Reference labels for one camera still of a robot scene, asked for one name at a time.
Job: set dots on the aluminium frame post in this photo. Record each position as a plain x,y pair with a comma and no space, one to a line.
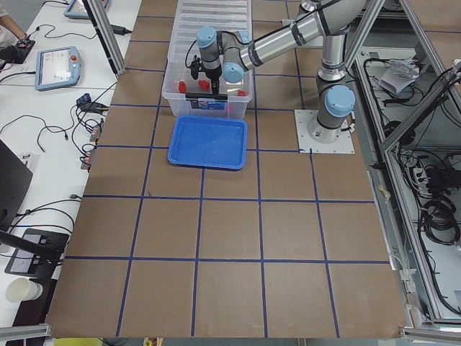
104,31

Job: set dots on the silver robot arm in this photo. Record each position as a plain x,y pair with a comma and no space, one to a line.
342,26

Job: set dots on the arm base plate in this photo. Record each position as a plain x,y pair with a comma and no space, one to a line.
314,139

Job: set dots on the white paper cup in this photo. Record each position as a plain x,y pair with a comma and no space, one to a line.
23,289

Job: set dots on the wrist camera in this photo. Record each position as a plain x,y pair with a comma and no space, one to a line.
195,67

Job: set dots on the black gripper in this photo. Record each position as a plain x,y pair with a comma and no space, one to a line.
212,73

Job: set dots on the black box latch handle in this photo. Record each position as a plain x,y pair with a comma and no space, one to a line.
219,97

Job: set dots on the clear plastic storage box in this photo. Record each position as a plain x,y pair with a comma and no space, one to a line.
176,72

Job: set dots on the blue plastic tray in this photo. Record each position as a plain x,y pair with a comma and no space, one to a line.
211,142

